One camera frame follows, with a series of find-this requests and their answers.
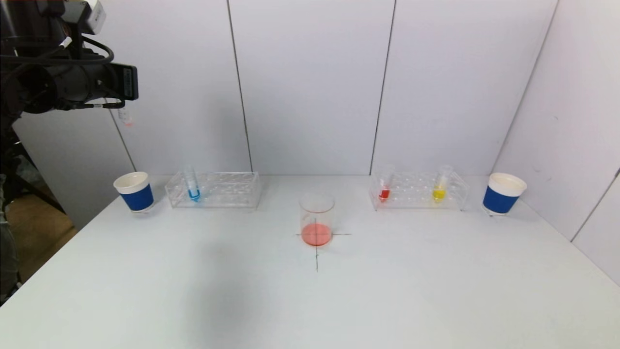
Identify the clear glass beaker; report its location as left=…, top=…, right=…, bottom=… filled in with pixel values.
left=299, top=193, right=336, bottom=248

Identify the clear acrylic test tube rack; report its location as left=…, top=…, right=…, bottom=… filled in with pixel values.
left=369, top=171, right=470, bottom=211
left=166, top=172, right=262, bottom=210

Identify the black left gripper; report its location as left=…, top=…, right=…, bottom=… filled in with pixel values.
left=89, top=62, right=139, bottom=101

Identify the black metal stand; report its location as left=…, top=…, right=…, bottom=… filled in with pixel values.
left=0, top=114, right=66, bottom=216

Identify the test tube with red liquid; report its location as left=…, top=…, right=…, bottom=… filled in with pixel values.
left=378, top=165, right=395, bottom=202

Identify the test tube with yellow liquid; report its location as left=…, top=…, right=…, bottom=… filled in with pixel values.
left=431, top=165, right=454, bottom=202

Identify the black cable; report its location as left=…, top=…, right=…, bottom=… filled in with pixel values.
left=0, top=36, right=115, bottom=66

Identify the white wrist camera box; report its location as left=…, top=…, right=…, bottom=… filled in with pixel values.
left=62, top=0, right=107, bottom=35

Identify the blue white paper cup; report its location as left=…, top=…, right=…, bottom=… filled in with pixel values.
left=482, top=173, right=528, bottom=216
left=113, top=171, right=155, bottom=214

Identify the test tube with blue liquid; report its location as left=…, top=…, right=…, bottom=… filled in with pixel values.
left=183, top=165, right=202, bottom=203

